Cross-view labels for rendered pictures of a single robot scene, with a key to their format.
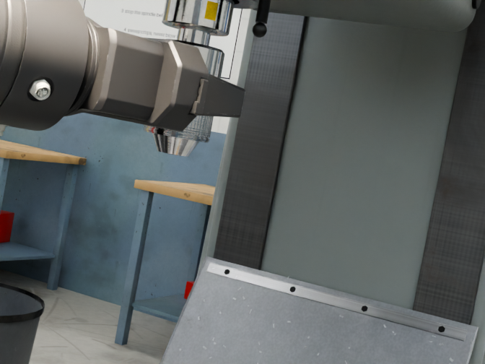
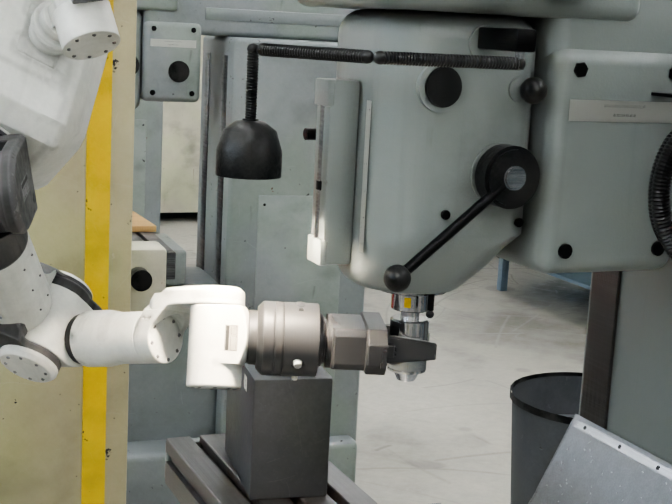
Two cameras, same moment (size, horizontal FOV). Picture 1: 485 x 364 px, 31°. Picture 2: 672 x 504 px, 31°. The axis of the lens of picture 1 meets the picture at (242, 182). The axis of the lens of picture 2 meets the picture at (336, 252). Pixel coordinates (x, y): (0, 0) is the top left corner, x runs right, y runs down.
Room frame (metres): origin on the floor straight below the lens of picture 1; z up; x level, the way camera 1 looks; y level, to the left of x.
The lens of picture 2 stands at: (-0.54, -0.78, 1.61)
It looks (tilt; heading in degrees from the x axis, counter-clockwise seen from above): 10 degrees down; 39
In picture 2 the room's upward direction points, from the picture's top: 3 degrees clockwise
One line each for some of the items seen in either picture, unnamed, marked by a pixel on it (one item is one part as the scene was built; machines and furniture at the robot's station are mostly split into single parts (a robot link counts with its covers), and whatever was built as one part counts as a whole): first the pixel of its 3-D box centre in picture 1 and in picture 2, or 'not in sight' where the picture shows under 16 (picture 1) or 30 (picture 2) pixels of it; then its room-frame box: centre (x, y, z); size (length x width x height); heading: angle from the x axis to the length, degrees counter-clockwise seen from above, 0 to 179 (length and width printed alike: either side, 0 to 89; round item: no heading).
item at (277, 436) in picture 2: not in sight; (275, 412); (0.83, 0.44, 1.01); 0.22 x 0.12 x 0.20; 54
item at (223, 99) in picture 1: (211, 96); (410, 351); (0.60, 0.03, 1.24); 0.06 x 0.02 x 0.03; 134
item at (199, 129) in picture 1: (182, 98); (407, 347); (0.62, 0.05, 1.23); 0.05 x 0.05 x 0.06
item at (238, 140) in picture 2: not in sight; (249, 147); (0.42, 0.13, 1.47); 0.07 x 0.07 x 0.06
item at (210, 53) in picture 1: (190, 52); (409, 321); (0.62, 0.05, 1.26); 0.05 x 0.05 x 0.01
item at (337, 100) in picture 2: not in sight; (333, 171); (0.53, 0.10, 1.45); 0.04 x 0.04 x 0.21; 63
